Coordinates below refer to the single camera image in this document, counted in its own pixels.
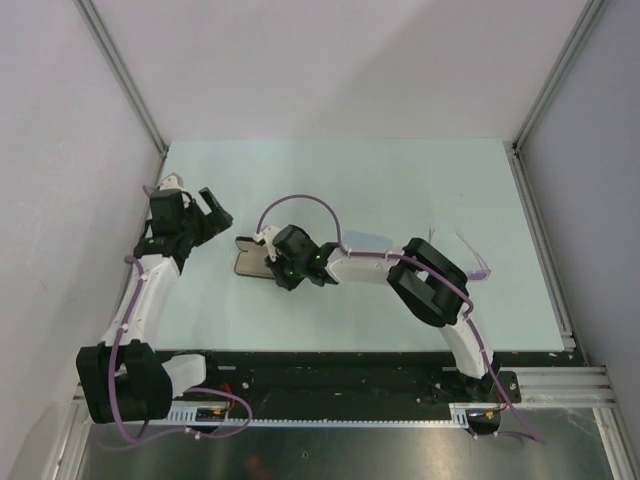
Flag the dark green glasses case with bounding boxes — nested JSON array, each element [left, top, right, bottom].
[[234, 236, 275, 280]]

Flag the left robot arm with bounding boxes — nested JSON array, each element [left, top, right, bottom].
[[76, 186, 233, 424]]

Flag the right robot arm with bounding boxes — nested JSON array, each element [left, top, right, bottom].
[[254, 225, 498, 401]]

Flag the pink transparent sunglasses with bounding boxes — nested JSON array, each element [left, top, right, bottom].
[[428, 227, 492, 283]]

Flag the light blue cleaning cloth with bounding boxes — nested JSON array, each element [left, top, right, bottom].
[[342, 230, 393, 251]]

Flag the front aluminium crossbar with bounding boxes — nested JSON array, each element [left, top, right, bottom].
[[72, 367, 614, 406]]

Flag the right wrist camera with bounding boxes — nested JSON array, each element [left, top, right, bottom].
[[253, 226, 281, 261]]

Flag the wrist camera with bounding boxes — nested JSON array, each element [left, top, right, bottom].
[[157, 173, 185, 192], [253, 226, 281, 261]]

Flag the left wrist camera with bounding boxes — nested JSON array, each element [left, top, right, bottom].
[[157, 173, 185, 192]]

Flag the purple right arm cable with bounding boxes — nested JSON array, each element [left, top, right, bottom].
[[254, 193, 546, 446]]

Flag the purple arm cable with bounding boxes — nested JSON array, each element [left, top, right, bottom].
[[254, 193, 546, 446], [94, 184, 254, 446]]

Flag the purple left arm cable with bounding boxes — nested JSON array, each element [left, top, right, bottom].
[[94, 184, 254, 446]]

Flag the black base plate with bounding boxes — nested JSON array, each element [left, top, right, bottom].
[[164, 349, 584, 421]]

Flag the white slotted cable duct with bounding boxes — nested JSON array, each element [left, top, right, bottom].
[[167, 403, 474, 430]]

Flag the left aluminium frame post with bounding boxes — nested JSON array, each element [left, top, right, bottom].
[[73, 0, 169, 160]]

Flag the aluminium frame post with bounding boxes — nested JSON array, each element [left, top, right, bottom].
[[73, 0, 169, 160], [511, 0, 610, 151]]

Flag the aluminium rail right edge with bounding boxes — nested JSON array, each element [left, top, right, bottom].
[[504, 142, 578, 351]]

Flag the right aluminium frame post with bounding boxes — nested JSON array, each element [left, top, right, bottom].
[[511, 0, 610, 151]]

